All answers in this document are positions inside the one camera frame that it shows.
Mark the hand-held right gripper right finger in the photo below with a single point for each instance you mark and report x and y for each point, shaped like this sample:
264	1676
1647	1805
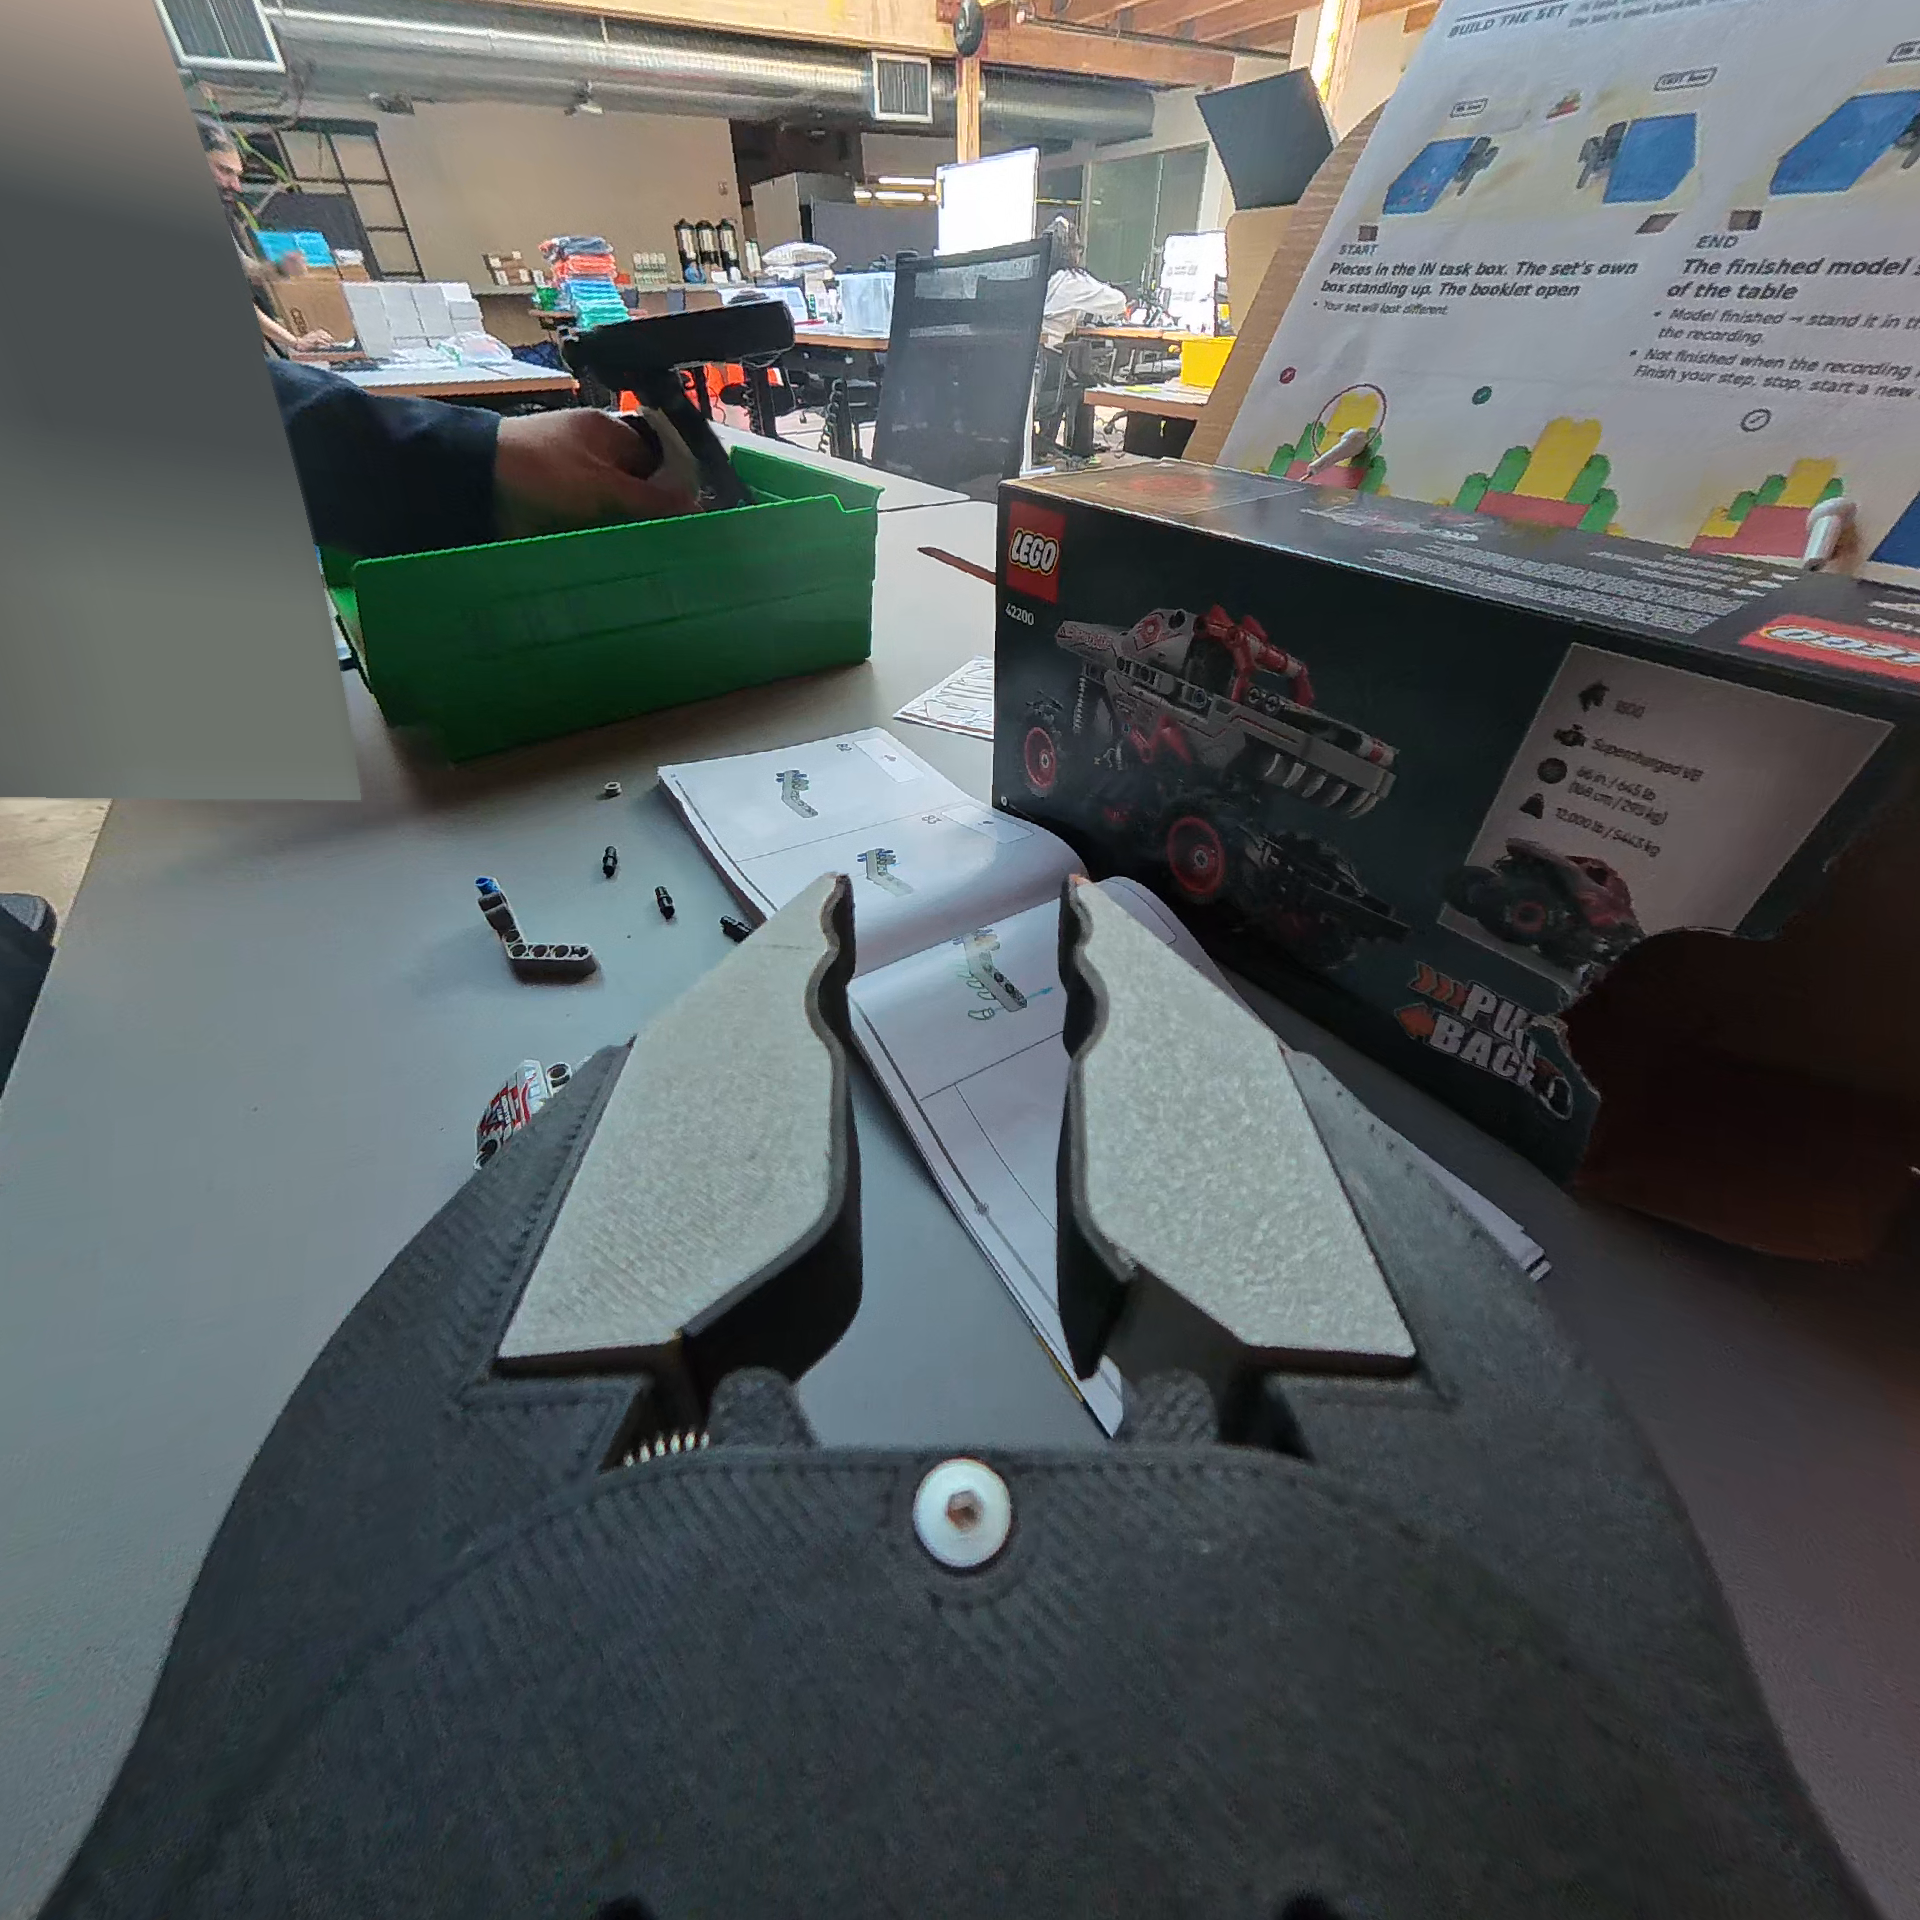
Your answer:
1214	1185

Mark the dark lego set box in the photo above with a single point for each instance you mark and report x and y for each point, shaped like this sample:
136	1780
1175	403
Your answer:
1350	720

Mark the black tilted monitor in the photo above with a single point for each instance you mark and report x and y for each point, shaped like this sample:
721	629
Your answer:
1266	137

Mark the white computer monitor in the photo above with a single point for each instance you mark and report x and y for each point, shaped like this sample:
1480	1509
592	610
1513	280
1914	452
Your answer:
988	202

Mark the white sticker sheet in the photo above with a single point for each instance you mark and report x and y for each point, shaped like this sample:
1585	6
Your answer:
950	700

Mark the red white printed lego piece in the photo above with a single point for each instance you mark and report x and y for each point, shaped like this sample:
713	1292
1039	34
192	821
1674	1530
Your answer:
516	1109

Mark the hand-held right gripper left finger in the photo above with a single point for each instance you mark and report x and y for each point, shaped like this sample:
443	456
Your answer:
690	1185

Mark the grey angled lego beam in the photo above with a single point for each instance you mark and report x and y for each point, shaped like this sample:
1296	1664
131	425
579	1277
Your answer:
537	948

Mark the black mesh office chair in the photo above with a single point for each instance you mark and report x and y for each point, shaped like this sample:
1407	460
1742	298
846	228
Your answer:
961	352

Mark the person's left hand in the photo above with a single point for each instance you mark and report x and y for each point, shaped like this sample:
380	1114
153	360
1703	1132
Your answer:
579	465

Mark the open instruction booklet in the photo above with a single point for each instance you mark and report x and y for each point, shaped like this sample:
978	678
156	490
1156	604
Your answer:
931	838

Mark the green plastic bin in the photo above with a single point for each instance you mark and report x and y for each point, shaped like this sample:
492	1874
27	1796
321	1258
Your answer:
599	629

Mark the yellow plastic bin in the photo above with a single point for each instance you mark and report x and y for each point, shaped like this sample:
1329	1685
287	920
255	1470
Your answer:
1206	356

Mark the printed instruction poster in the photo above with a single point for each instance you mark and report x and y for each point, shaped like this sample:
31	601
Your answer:
1622	240

